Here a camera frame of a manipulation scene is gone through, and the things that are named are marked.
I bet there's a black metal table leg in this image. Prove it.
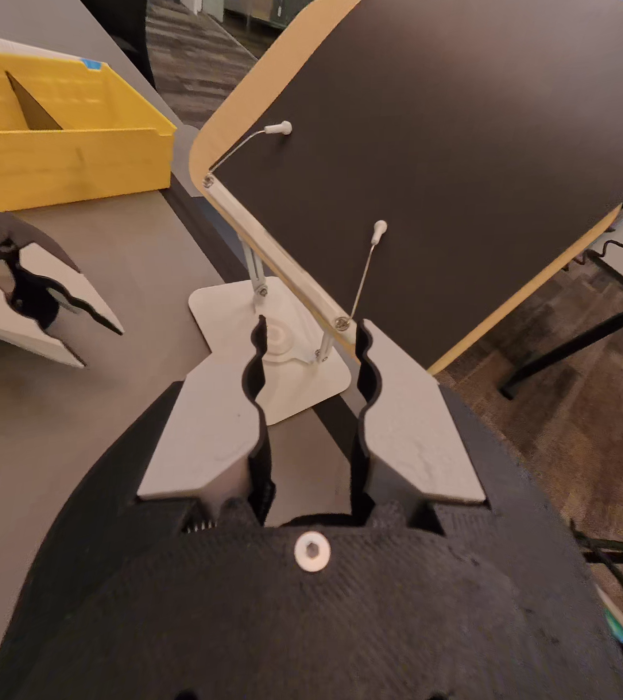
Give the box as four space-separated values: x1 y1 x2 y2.
500 290 623 400

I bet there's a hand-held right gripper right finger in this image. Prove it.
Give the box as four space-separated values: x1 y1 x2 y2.
350 319 487 517

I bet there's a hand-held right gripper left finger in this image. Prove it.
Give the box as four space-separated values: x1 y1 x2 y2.
138 314 276 527

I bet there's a cardboard bin divider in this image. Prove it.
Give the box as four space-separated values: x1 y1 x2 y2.
5 71 64 131

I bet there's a white stand with wooden board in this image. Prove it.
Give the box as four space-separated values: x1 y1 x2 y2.
188 0 623 426

